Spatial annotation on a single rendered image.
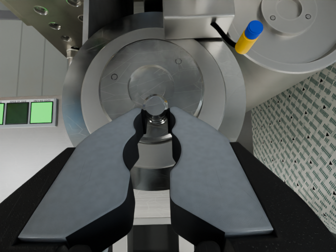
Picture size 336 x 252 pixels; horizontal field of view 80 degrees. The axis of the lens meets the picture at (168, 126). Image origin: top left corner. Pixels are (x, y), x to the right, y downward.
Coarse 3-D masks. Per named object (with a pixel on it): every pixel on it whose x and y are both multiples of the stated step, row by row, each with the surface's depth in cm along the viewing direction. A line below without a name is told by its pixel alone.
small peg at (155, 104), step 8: (152, 96) 11; (160, 96) 11; (144, 104) 11; (152, 104) 11; (160, 104) 11; (144, 112) 11; (152, 112) 11; (160, 112) 11; (152, 120) 12; (160, 120) 12
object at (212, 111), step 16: (128, 32) 17; (144, 32) 17; (160, 32) 17; (112, 48) 16; (192, 48) 16; (96, 64) 16; (208, 64) 16; (96, 80) 16; (208, 80) 16; (80, 96) 16; (96, 96) 16; (208, 96) 16; (224, 96) 16; (96, 112) 16; (208, 112) 16; (96, 128) 16; (144, 144) 15; (160, 144) 15; (144, 160) 15; (160, 160) 15
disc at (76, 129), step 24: (120, 24) 17; (144, 24) 17; (96, 48) 17; (216, 48) 17; (72, 72) 16; (240, 72) 16; (72, 96) 16; (240, 96) 16; (72, 120) 16; (240, 120) 16; (72, 144) 16; (144, 168) 15; (168, 168) 15
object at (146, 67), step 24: (120, 48) 15; (144, 48) 15; (168, 48) 14; (120, 72) 14; (144, 72) 15; (168, 72) 14; (192, 72) 14; (120, 96) 14; (144, 96) 14; (168, 96) 14; (192, 96) 14
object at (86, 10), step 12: (84, 0) 19; (96, 0) 21; (108, 0) 25; (120, 0) 32; (84, 12) 18; (96, 12) 21; (108, 12) 25; (120, 12) 32; (84, 24) 18; (96, 24) 20; (84, 36) 18
